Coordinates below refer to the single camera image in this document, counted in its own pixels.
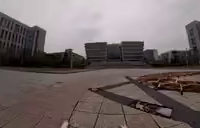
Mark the grey paved plaza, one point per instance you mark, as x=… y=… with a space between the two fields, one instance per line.
x=38 y=90

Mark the pole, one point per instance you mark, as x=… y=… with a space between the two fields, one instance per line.
x=71 y=60

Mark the pile of wooden boards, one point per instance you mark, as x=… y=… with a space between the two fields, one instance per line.
x=178 y=83

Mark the long dark strip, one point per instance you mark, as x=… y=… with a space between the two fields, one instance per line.
x=164 y=100

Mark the low grey building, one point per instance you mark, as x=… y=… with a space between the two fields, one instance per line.
x=173 y=56

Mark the grey building with pale bands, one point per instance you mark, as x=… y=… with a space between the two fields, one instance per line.
x=121 y=51

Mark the robot's own part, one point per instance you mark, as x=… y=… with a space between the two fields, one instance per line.
x=123 y=126
x=64 y=124

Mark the dark bushes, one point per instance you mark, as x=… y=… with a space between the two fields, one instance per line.
x=54 y=60

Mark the long grey windowed building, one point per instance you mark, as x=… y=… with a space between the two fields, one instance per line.
x=8 y=36

